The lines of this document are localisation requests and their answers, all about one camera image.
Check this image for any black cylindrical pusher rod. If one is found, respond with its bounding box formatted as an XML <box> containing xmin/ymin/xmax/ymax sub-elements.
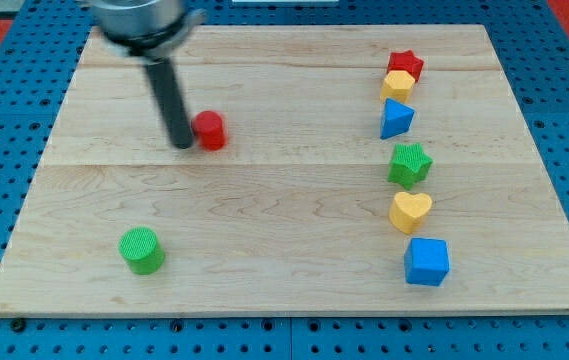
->
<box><xmin>144</xmin><ymin>58</ymin><xmax>194</xmax><ymax>149</ymax></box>

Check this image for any red cylinder block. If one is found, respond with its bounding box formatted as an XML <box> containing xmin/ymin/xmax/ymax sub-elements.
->
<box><xmin>192</xmin><ymin>110</ymin><xmax>227</xmax><ymax>151</ymax></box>

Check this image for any red star block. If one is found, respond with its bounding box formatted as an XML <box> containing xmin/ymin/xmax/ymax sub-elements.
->
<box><xmin>386</xmin><ymin>50</ymin><xmax>424</xmax><ymax>82</ymax></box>

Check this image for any green star block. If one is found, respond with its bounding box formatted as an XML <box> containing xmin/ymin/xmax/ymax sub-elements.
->
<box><xmin>387</xmin><ymin>143</ymin><xmax>433</xmax><ymax>190</ymax></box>

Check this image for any green cylinder block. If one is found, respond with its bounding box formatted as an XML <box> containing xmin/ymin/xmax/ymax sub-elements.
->
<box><xmin>118</xmin><ymin>227</ymin><xmax>165</xmax><ymax>275</ymax></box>

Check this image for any wooden board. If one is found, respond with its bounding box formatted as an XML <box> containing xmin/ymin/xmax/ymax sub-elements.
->
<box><xmin>0</xmin><ymin>25</ymin><xmax>569</xmax><ymax>318</ymax></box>

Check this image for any yellow hexagon block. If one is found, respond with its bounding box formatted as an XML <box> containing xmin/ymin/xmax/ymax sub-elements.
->
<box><xmin>379</xmin><ymin>70</ymin><xmax>416</xmax><ymax>104</ymax></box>

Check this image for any blue triangle block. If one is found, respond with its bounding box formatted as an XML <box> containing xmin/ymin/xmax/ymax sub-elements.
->
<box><xmin>380</xmin><ymin>98</ymin><xmax>415</xmax><ymax>140</ymax></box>

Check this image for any yellow heart block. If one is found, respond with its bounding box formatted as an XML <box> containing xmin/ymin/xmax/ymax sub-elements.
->
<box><xmin>389</xmin><ymin>192</ymin><xmax>433</xmax><ymax>234</ymax></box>

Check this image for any blue cube block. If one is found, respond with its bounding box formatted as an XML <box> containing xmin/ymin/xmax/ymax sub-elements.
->
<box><xmin>404</xmin><ymin>238</ymin><xmax>450</xmax><ymax>286</ymax></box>

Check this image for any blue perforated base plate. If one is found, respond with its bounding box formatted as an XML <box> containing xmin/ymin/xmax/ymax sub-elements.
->
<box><xmin>0</xmin><ymin>1</ymin><xmax>569</xmax><ymax>359</ymax></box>

